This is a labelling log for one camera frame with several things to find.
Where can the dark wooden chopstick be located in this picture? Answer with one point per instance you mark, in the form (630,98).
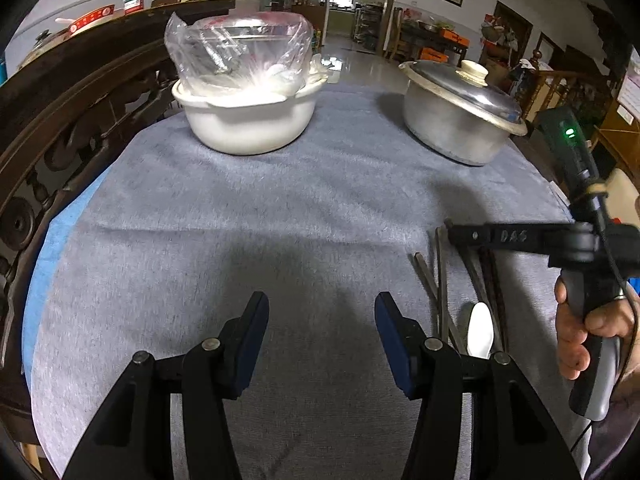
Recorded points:
(492,285)

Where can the wall calendar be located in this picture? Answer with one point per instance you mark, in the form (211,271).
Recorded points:
(631,85)

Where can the carved dark wooden chair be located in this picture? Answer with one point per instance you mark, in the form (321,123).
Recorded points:
(75,95)

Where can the white ceramic spoon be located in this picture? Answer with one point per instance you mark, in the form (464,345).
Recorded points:
(480,330)

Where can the red paper box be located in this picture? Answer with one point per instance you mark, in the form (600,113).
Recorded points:
(90,19)

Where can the person's right hand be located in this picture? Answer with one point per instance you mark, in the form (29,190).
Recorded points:
(570,340)

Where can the white ceramic pot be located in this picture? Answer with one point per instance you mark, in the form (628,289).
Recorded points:
(240,125)

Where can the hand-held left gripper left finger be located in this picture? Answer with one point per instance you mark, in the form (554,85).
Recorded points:
(250,340)

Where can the wooden stair railing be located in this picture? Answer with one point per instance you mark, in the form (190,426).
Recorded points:
(555,85)

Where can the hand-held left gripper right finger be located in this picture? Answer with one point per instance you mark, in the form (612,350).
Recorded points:
(395,340)

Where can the clear plastic bag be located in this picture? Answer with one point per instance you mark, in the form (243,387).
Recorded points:
(240,50)

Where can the brown wooden door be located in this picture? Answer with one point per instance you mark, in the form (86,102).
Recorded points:
(512,30)

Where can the blue cloth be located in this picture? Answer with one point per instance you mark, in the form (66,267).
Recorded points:
(42,270)

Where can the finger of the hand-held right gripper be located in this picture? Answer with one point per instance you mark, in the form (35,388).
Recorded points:
(500,236)

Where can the grey tablecloth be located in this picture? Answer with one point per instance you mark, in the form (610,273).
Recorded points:
(250,210)

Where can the metal storage rack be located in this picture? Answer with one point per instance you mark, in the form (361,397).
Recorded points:
(370,27)

